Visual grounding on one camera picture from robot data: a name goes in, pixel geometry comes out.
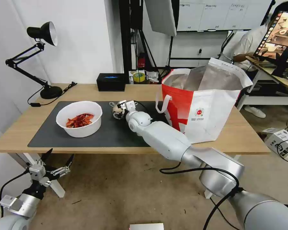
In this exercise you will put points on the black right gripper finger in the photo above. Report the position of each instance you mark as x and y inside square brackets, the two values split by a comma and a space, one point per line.
[117, 117]
[112, 103]

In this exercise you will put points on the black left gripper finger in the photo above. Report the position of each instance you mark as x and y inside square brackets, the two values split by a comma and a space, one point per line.
[68, 164]
[47, 155]

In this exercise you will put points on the paper trash ball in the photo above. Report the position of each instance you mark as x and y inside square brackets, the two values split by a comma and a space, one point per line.
[116, 110]

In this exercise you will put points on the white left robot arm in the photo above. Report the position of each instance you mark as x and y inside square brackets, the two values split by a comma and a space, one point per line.
[19, 206]

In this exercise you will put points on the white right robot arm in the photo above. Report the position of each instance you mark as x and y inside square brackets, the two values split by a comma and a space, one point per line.
[163, 137]

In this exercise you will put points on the red white takeout bag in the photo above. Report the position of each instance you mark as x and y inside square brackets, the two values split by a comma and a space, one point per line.
[206, 110]

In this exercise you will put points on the black desk mat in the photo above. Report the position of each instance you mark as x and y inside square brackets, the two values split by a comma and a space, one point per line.
[110, 134]

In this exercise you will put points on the white table leg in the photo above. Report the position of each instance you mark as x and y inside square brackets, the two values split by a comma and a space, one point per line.
[55, 187]

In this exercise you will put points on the black tissue box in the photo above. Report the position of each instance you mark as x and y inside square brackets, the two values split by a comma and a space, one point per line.
[110, 83]

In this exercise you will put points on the yellow tape roll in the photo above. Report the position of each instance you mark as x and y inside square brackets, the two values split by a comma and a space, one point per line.
[139, 77]

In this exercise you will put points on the white round plastic bowl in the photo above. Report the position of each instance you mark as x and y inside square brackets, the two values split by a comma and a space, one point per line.
[82, 130]

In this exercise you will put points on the red crayfish shells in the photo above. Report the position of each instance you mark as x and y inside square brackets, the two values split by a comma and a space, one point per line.
[79, 121]

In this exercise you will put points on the white plastic packet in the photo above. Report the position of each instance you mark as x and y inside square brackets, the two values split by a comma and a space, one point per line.
[153, 77]

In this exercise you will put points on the red fire extinguisher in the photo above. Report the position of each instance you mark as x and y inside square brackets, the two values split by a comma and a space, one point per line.
[141, 62]

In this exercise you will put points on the black light stand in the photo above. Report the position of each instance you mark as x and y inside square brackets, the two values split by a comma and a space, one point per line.
[148, 52]

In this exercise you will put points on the black desk lamp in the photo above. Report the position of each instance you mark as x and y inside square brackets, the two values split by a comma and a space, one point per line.
[46, 30]

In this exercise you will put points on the white robot front shell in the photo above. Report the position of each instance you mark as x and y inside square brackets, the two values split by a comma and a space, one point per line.
[146, 226]

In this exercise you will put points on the white softbox reflector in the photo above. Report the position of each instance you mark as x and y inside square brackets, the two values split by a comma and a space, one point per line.
[162, 16]

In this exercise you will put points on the white shoe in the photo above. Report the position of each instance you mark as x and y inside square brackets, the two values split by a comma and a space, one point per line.
[255, 111]

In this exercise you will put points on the person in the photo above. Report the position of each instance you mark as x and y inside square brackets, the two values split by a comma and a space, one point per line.
[249, 43]

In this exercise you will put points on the wooden side desk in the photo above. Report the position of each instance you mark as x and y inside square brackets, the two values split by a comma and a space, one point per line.
[266, 69]

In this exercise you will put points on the computer monitor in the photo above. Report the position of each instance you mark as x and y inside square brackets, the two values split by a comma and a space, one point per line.
[278, 31]

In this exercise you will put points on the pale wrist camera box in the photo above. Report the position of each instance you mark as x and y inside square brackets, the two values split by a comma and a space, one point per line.
[37, 172]

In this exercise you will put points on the black metal rack frame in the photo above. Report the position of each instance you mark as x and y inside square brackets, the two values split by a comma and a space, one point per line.
[124, 36]

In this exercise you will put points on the white wall board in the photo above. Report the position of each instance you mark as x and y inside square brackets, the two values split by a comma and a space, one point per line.
[216, 14]

